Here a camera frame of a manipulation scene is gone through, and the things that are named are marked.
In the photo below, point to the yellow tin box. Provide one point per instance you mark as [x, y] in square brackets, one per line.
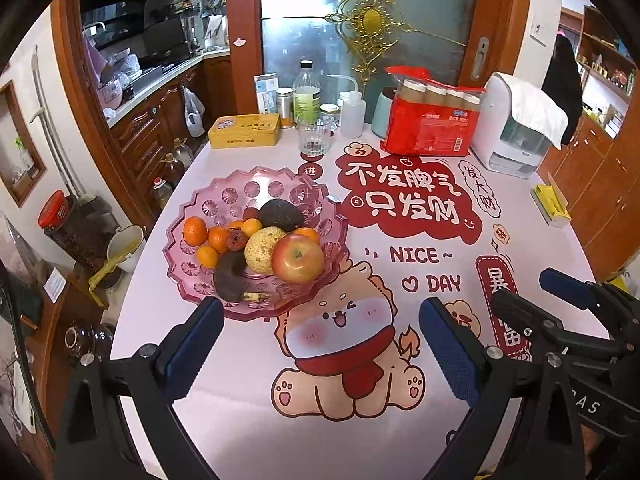
[244, 131]

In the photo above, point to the cooking oil bottle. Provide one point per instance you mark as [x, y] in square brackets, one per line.
[162, 192]

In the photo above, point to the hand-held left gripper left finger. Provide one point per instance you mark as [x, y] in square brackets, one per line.
[192, 345]

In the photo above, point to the white bucket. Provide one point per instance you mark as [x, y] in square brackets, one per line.
[127, 245]

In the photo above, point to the orange tangerine with stem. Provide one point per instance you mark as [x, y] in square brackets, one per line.
[195, 230]

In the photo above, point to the white squeeze bottle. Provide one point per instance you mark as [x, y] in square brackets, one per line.
[351, 115]

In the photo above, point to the printed cartoon tablecloth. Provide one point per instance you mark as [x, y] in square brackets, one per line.
[380, 440]

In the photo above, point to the yellow and white box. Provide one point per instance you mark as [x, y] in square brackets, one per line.
[550, 202]

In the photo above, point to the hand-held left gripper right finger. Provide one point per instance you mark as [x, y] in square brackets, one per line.
[450, 355]

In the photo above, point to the wooden wall niche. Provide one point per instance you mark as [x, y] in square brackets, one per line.
[20, 150]

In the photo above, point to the wooden kitchen cabinet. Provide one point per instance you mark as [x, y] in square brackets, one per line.
[150, 125]

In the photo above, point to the teal container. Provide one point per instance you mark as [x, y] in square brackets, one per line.
[382, 112]

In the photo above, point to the green label glass bottle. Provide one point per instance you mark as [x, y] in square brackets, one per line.
[306, 95]

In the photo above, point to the dark glass jar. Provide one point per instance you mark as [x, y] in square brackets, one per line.
[87, 342]

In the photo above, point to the blackened banana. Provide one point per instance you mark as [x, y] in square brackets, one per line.
[227, 275]

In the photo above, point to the white water dispenser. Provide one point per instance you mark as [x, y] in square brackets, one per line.
[500, 145]

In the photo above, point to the black hanging coat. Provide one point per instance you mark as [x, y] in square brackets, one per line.
[562, 85]

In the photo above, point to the white towel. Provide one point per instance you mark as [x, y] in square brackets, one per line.
[535, 105]

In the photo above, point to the small glass jar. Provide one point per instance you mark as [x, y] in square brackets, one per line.
[329, 112]

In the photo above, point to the white wall pipe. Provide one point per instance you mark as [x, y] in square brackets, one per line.
[50, 125]

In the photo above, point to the pink glass fruit bowl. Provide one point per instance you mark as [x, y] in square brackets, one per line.
[280, 185]

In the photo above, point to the gold door ornament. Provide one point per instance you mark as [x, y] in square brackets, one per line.
[372, 20]

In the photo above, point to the clear glass cup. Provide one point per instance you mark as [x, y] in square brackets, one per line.
[315, 135]

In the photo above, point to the blue and white box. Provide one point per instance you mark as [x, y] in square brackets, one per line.
[265, 92]

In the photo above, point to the red pack of paper cups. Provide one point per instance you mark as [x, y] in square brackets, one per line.
[430, 125]

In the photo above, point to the yellow pear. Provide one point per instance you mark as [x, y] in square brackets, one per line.
[260, 252]

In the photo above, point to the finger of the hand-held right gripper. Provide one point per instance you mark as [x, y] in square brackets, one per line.
[567, 287]
[520, 320]

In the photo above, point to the red apple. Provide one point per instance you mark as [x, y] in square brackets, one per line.
[298, 259]

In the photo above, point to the metal can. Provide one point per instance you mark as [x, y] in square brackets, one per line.
[284, 107]

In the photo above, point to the white card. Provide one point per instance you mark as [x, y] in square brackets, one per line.
[55, 280]

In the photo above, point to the red lid jar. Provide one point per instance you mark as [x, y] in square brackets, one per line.
[70, 230]

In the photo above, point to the white plastic bag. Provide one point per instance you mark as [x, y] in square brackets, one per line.
[194, 112]

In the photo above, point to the dark avocado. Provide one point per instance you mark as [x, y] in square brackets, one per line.
[280, 215]

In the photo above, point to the wooden shelf cabinet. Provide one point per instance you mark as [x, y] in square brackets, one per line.
[610, 160]

